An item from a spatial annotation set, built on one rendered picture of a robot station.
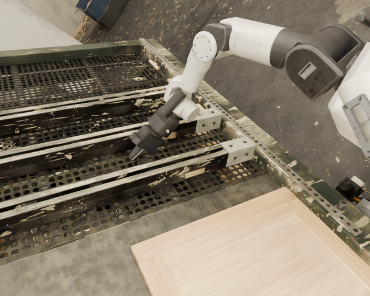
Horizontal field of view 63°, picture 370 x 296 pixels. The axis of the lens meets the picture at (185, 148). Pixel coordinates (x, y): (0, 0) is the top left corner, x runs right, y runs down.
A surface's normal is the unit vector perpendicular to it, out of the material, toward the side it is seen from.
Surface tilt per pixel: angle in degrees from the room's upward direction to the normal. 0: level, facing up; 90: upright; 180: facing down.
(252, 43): 41
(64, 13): 90
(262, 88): 0
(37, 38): 90
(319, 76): 52
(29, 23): 90
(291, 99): 0
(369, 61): 23
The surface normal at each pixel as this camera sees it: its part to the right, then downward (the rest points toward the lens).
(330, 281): 0.10, -0.78
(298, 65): -0.69, 0.52
